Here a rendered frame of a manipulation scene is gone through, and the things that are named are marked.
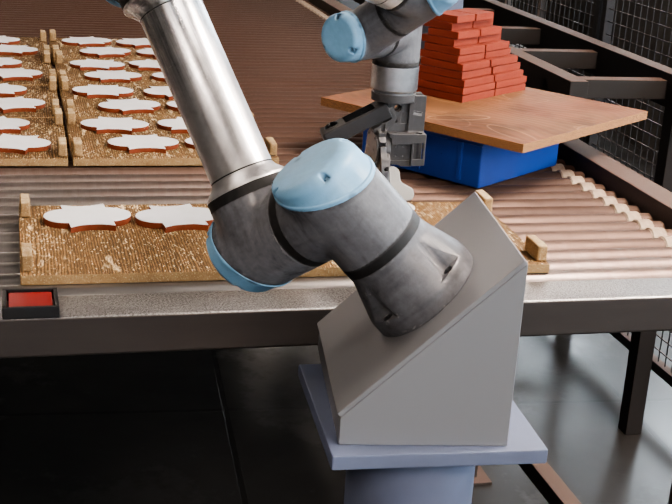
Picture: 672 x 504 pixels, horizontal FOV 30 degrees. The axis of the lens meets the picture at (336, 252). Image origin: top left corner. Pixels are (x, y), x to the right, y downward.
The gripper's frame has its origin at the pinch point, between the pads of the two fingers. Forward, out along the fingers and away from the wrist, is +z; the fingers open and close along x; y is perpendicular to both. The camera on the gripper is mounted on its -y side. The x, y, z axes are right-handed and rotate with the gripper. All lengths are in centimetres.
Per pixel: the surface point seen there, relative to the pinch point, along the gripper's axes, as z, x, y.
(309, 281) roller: 6.5, -15.5, -13.1
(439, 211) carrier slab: 4.5, 14.5, 16.4
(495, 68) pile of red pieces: -12, 67, 43
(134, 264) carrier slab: 4.7, -11.8, -39.3
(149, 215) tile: 3.6, 9.4, -35.6
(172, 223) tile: 3.6, 4.9, -32.2
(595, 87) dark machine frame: -1, 107, 85
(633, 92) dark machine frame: 1, 107, 96
